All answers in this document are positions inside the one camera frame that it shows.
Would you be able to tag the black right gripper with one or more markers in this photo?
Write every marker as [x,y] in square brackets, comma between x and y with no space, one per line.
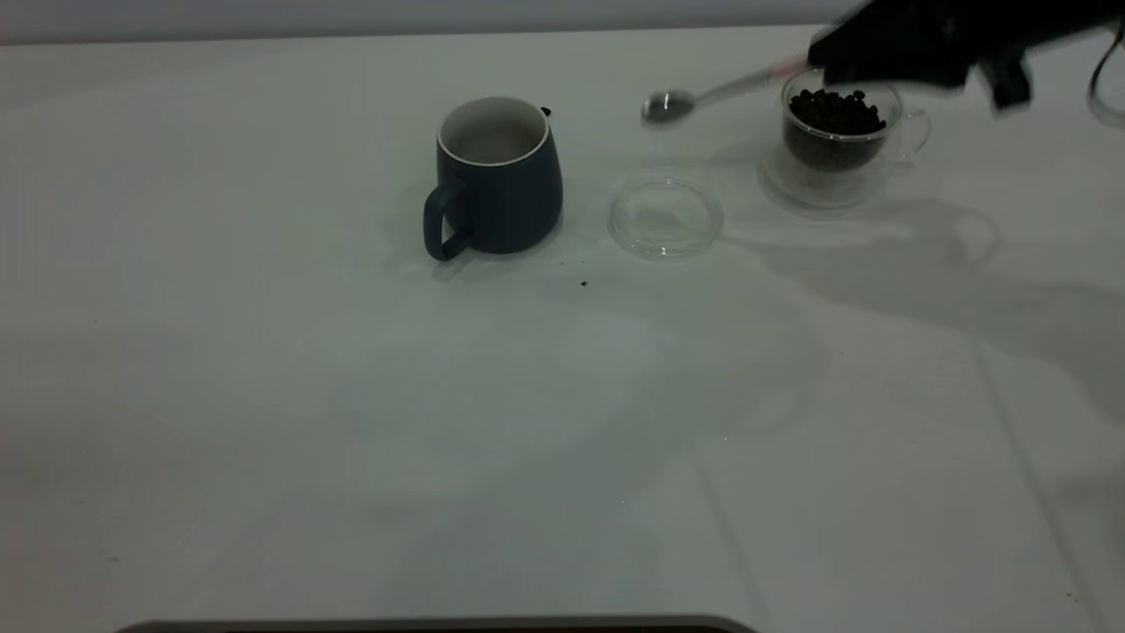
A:
[918,44]

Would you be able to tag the dark grey ceramic mug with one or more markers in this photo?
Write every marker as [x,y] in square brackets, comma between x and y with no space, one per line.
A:
[510,202]

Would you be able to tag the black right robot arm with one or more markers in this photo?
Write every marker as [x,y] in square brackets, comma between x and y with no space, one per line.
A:
[1055,18]

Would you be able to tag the dark coffee beans heap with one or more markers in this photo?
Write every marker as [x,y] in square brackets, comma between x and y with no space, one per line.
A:
[835,119]

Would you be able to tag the clear round glass dish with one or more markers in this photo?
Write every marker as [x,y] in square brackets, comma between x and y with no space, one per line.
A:
[665,243]

